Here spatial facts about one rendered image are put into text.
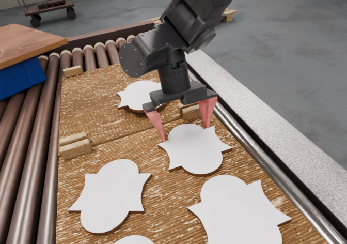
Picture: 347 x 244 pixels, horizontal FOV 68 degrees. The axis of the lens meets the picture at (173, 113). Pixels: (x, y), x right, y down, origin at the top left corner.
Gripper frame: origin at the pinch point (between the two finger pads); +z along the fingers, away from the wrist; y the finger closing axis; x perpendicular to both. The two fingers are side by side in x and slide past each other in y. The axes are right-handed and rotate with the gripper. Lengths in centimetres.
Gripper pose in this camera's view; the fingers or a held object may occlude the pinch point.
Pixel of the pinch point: (184, 130)
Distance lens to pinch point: 53.8
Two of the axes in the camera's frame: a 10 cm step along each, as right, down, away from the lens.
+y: 9.4, -2.8, 2.1
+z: 1.9, 9.2, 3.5
